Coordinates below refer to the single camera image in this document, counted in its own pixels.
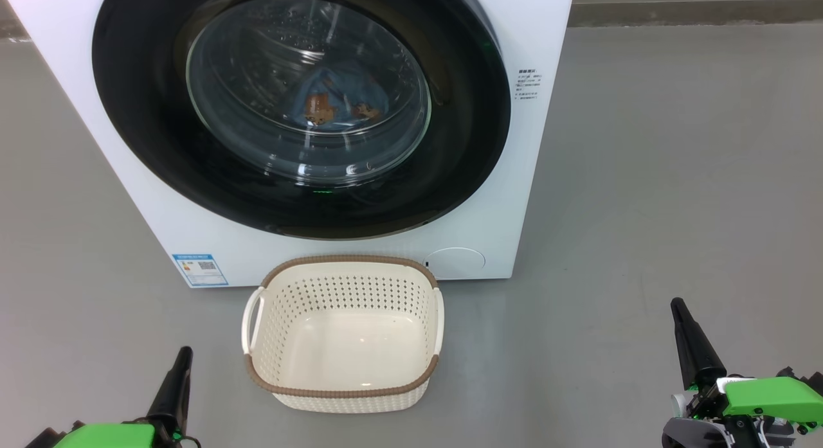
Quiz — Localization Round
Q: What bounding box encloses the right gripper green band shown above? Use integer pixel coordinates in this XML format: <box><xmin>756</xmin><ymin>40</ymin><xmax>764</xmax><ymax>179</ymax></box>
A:
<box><xmin>671</xmin><ymin>298</ymin><xmax>823</xmax><ymax>448</ymax></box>

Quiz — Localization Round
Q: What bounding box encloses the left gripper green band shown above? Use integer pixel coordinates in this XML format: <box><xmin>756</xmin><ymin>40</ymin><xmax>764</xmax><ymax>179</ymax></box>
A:
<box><xmin>55</xmin><ymin>346</ymin><xmax>200</xmax><ymax>448</ymax></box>

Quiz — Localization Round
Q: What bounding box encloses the dark round glass washer door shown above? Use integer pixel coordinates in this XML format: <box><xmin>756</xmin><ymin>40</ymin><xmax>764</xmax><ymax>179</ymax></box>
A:
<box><xmin>92</xmin><ymin>0</ymin><xmax>512</xmax><ymax>240</ymax></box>

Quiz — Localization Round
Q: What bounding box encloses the blue garment with orange cartoons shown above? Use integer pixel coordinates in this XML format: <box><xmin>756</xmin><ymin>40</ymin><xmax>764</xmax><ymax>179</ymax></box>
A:
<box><xmin>293</xmin><ymin>62</ymin><xmax>390</xmax><ymax>127</ymax></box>

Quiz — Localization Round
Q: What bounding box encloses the white front-load washing machine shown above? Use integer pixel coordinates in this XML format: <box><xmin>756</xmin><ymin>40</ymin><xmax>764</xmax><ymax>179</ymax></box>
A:
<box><xmin>0</xmin><ymin>0</ymin><xmax>575</xmax><ymax>288</ymax></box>

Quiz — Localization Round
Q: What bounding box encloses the perforated steel washer drum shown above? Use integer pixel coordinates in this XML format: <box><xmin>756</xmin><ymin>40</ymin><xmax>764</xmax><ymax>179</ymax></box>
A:
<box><xmin>186</xmin><ymin>0</ymin><xmax>431</xmax><ymax>188</ymax></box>

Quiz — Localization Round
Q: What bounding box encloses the blue energy label sticker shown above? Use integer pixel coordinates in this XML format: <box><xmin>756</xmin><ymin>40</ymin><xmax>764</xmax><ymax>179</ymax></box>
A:
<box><xmin>172</xmin><ymin>253</ymin><xmax>229</xmax><ymax>287</ymax></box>

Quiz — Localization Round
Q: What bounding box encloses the cream perforated laundry basket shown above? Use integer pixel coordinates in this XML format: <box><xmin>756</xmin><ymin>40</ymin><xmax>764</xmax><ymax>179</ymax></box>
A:
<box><xmin>241</xmin><ymin>255</ymin><xmax>446</xmax><ymax>414</ymax></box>

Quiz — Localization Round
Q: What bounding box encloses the round white filter cover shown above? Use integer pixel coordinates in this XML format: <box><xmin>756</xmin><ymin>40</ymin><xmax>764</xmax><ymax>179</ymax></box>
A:
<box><xmin>426</xmin><ymin>247</ymin><xmax>487</xmax><ymax>280</ymax></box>

